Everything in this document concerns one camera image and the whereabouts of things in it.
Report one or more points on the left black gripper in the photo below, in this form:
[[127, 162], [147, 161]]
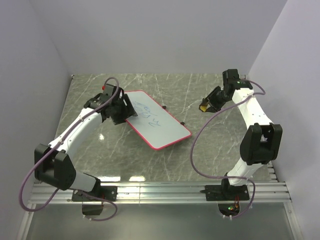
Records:
[[128, 110]]

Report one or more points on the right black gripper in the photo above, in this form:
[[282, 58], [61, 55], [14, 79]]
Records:
[[215, 107]]

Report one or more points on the yellow eraser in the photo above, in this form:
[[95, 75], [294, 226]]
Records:
[[203, 108]]

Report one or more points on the red framed whiteboard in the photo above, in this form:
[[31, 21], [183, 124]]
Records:
[[154, 124]]

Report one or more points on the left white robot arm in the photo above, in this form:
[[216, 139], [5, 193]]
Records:
[[53, 162]]

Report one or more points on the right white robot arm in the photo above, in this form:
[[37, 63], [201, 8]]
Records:
[[261, 142]]

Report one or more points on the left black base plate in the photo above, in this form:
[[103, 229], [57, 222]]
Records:
[[106, 192]]

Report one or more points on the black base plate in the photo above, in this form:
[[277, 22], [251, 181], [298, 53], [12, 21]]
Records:
[[220, 193], [106, 192]]

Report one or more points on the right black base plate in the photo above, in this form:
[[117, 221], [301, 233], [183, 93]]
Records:
[[220, 193]]

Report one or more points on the aluminium mounting rail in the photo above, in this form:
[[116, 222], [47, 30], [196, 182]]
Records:
[[162, 193]]

